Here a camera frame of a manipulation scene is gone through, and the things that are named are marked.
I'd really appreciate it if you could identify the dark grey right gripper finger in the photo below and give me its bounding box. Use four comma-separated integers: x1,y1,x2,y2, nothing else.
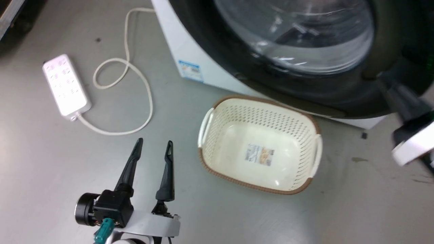
377,75,432,122

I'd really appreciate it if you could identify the white power strip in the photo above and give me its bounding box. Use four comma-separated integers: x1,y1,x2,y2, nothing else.
42,54,92,122

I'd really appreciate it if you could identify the teal cable connector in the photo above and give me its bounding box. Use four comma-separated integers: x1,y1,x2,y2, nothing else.
94,218,116,244

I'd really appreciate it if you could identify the dark metal-edged furniture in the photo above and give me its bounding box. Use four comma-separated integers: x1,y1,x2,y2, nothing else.
0,0,27,41

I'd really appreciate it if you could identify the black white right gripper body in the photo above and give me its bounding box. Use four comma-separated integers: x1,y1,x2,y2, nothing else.
391,114,434,167

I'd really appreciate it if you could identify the white washing machine body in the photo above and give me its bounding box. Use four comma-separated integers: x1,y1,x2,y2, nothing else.
151,0,388,130

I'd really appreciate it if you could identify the white power cable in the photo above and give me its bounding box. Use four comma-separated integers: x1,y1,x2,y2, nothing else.
77,7,156,136

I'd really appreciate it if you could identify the white front-load washing machine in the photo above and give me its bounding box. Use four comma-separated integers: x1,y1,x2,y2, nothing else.
168,0,434,119

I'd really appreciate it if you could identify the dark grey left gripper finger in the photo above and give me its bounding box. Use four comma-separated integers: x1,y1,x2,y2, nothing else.
155,140,175,203
115,138,144,197

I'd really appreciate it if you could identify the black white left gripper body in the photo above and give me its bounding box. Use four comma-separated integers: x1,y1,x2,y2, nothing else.
75,190,181,238

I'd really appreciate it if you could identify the cream plastic laundry basket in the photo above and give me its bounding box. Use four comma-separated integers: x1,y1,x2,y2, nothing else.
197,95,323,195

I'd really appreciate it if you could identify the blue energy label sticker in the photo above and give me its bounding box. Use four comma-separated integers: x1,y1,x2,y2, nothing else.
178,60,204,83

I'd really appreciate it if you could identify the paper product label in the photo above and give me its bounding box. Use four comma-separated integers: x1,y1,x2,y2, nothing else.
245,143,275,166

